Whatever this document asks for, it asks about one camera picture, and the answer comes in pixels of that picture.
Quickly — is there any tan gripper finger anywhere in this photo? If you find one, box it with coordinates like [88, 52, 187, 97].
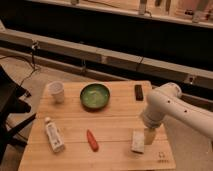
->
[144, 128, 156, 145]

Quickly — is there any white sponge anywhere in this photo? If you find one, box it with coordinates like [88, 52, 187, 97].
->
[131, 131, 144, 153]

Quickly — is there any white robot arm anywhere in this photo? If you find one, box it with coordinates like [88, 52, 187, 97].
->
[140, 82, 213, 145]

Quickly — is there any green ceramic bowl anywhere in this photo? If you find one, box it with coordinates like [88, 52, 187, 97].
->
[80, 83, 110, 110]

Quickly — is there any dark brown rectangular block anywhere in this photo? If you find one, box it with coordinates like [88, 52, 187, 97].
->
[135, 85, 143, 101]

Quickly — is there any orange toy carrot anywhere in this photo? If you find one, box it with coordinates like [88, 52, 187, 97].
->
[87, 130, 99, 152]

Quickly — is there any white tube with label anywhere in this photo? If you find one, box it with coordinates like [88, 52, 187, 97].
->
[45, 117, 65, 153]

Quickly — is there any white paper cup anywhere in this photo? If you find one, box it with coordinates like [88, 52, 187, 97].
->
[47, 81, 64, 103]

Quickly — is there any black tripod stand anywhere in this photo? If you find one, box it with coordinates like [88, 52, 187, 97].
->
[0, 65, 36, 164]

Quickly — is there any grey metal rail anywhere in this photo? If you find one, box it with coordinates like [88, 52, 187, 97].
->
[0, 29, 213, 88]

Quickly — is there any black cable on floor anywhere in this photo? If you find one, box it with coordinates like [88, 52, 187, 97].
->
[0, 41, 43, 87]

